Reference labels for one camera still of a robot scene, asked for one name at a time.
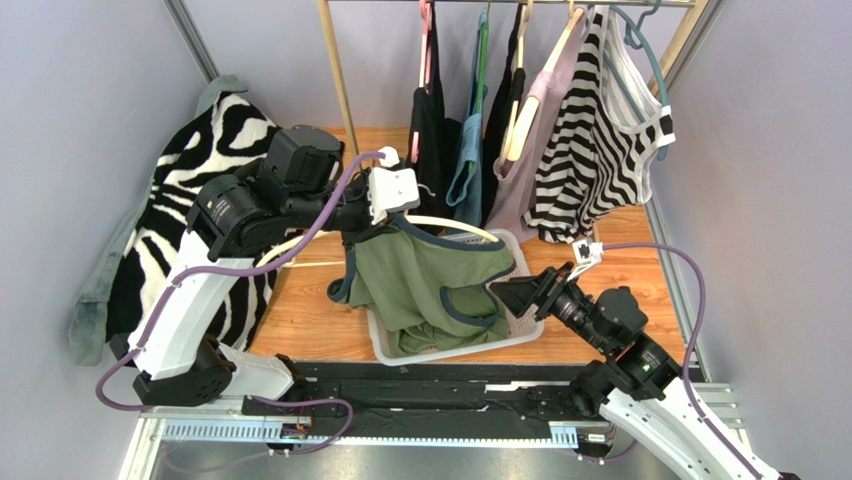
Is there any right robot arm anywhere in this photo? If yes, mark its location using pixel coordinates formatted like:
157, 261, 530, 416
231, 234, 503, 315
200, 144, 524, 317
489, 263, 795, 479

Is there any teal wire hanger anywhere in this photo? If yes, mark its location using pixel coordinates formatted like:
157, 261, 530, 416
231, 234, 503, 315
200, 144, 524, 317
602, 3, 675, 161

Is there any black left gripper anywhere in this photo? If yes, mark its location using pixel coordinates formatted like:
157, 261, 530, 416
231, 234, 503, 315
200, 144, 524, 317
287, 168, 402, 253

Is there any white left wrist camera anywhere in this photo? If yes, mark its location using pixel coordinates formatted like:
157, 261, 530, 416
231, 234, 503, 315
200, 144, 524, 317
368, 146, 420, 225

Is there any zebra print blanket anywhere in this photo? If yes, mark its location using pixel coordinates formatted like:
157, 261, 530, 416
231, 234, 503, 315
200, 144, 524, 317
105, 92, 281, 340

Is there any lilac ribbed tank top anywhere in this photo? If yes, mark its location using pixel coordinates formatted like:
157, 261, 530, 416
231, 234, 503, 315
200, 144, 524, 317
484, 7, 590, 244

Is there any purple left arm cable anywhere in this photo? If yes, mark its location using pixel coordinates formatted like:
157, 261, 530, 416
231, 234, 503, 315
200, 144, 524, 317
95, 151, 387, 413

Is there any pink hanger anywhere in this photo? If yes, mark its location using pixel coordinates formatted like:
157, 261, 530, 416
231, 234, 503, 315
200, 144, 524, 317
410, 0, 432, 163

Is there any white perforated plastic basket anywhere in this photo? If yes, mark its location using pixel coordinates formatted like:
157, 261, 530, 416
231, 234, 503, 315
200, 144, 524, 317
366, 229, 544, 367

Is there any wooden clothes rack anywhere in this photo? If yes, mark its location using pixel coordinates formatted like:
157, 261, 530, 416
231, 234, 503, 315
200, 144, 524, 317
316, 0, 725, 156

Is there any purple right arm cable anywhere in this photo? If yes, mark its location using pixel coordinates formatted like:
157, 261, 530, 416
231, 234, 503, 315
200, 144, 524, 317
598, 241, 763, 480

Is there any blue ribbed tank top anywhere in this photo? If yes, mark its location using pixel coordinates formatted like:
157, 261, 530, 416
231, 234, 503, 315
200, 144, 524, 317
444, 9, 491, 229

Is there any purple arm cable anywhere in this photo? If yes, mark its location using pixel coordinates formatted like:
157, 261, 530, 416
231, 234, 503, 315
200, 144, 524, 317
598, 241, 763, 480
95, 151, 387, 413

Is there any wooden hanger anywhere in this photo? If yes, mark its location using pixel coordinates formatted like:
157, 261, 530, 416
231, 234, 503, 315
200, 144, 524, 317
498, 1, 587, 165

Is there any green tank top navy trim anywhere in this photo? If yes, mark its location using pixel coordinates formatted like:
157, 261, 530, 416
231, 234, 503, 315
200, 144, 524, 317
327, 218, 516, 357

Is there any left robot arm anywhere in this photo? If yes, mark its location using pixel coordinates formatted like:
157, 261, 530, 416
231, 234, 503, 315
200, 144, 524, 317
110, 125, 371, 410

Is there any black white striped tank top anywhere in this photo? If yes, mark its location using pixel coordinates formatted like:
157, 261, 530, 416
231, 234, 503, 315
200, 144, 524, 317
523, 6, 676, 243

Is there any black mounting rail base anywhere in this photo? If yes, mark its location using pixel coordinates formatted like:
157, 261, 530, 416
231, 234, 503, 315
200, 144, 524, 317
151, 359, 733, 461

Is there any cream plastic hanger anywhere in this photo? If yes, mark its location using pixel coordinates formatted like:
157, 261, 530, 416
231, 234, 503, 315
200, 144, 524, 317
256, 214, 499, 269

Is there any green hanger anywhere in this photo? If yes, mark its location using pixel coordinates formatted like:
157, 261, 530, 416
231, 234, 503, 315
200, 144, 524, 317
467, 6, 490, 116

